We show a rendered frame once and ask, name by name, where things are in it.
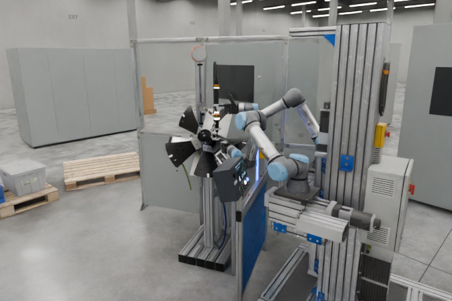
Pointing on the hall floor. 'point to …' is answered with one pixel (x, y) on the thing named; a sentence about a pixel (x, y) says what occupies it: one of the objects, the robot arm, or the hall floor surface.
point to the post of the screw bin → (233, 238)
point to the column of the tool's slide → (198, 124)
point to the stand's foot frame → (187, 255)
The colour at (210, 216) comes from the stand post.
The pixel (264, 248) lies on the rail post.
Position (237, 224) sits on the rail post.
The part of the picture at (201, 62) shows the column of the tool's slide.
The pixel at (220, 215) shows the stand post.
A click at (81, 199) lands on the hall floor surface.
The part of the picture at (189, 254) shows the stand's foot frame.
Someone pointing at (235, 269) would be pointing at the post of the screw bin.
